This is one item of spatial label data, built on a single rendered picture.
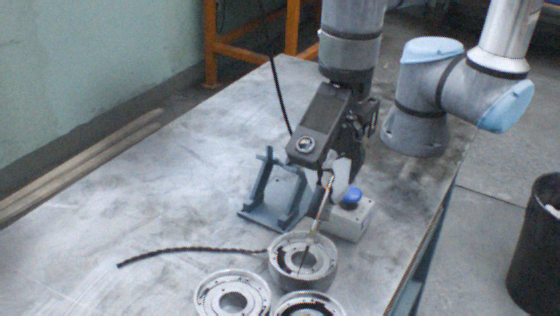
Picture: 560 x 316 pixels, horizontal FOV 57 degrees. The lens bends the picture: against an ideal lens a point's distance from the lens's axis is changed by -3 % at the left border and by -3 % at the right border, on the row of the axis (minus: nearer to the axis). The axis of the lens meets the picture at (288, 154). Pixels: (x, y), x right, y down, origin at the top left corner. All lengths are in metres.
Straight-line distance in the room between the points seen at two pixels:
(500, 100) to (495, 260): 1.28
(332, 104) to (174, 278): 0.36
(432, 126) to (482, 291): 1.04
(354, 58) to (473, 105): 0.43
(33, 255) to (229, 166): 0.39
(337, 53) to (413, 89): 0.47
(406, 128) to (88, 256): 0.66
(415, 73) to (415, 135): 0.13
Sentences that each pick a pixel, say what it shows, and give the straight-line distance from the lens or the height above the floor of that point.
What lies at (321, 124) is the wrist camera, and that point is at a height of 1.07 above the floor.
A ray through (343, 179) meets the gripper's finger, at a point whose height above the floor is 0.97.
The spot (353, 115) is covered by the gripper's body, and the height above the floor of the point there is 1.07.
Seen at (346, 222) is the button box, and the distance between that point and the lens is 0.87.
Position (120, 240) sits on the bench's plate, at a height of 0.80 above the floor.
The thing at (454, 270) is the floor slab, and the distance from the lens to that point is 2.10.
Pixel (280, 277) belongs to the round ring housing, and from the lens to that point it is 0.78.
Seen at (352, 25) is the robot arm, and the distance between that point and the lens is 0.62.
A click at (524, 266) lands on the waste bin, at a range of 1.96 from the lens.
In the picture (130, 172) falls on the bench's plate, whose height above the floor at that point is 0.80.
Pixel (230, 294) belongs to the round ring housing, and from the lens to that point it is 0.76.
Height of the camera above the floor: 1.39
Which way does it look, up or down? 33 degrees down
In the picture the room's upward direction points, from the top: 4 degrees clockwise
